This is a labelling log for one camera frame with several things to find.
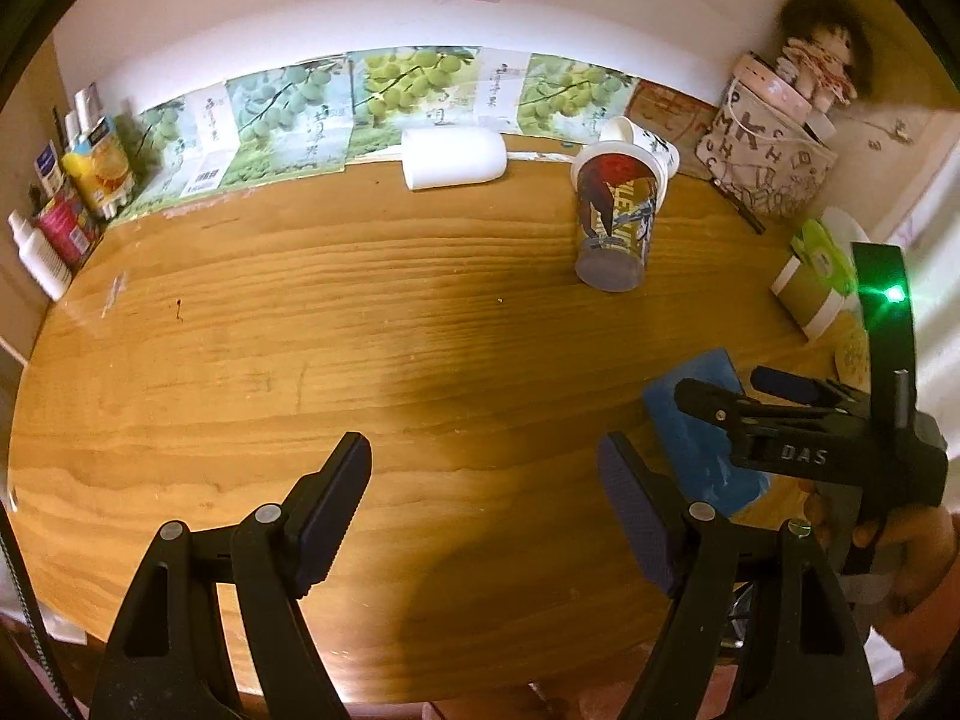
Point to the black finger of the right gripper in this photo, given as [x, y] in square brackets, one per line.
[816, 393]
[736, 412]

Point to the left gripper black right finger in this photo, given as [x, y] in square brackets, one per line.
[764, 599]

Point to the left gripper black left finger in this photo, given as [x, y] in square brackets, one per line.
[166, 656]

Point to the blue plastic cup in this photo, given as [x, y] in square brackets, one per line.
[699, 452]

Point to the colourful printed plastic cup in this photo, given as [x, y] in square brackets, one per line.
[619, 188]

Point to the white printed paper cup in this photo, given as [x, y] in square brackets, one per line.
[622, 129]

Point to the person's right hand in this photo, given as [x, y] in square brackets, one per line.
[919, 616]

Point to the cream ceramic mug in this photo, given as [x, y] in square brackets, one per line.
[852, 359]

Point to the green tissue pack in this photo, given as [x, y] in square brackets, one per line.
[814, 246]

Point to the black pen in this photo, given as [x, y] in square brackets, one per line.
[742, 209]

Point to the letter print fabric box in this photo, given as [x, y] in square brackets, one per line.
[763, 158]

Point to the brown cardboard panel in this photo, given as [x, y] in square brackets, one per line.
[676, 116]

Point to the brown haired doll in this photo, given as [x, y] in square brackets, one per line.
[825, 56]

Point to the white plastic bottle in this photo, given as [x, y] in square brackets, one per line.
[39, 257]

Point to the pink red packet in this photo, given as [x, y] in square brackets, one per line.
[69, 228]

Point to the grape print box panel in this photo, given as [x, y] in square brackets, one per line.
[317, 117]

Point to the blue white tube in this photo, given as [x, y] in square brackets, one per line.
[49, 172]

